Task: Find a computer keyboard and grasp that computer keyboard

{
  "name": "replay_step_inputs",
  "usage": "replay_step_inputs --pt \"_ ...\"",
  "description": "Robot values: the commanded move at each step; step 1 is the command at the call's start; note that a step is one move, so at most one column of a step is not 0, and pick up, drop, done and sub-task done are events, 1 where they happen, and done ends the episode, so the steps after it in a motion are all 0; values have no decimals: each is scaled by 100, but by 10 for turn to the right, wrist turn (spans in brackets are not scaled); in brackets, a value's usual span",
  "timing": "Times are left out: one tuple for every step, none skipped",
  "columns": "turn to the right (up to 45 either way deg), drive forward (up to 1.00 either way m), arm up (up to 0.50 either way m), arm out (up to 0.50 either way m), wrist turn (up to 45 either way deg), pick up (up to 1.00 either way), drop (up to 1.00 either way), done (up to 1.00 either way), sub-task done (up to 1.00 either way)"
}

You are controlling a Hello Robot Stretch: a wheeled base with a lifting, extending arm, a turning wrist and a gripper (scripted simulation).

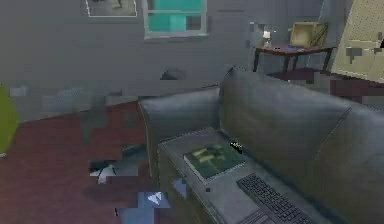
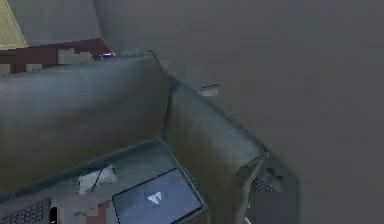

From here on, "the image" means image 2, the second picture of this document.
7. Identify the dark grey-green sofa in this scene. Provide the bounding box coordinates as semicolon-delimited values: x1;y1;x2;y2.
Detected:
0;50;272;224

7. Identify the small blue-white object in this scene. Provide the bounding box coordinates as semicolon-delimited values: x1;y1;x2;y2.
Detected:
99;51;117;61

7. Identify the black computer keyboard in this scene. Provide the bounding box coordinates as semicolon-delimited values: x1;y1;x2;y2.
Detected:
0;197;52;224

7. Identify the dark red wooden table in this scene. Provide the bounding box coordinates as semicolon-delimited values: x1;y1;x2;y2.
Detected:
0;37;116;76

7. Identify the red-pink cloth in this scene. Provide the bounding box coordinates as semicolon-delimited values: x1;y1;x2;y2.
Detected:
73;199;116;224

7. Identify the dark blue closed laptop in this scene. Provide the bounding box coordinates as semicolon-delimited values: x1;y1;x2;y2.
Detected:
111;167;204;224

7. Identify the white game controller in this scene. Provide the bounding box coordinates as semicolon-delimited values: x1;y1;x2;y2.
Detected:
77;164;119;195

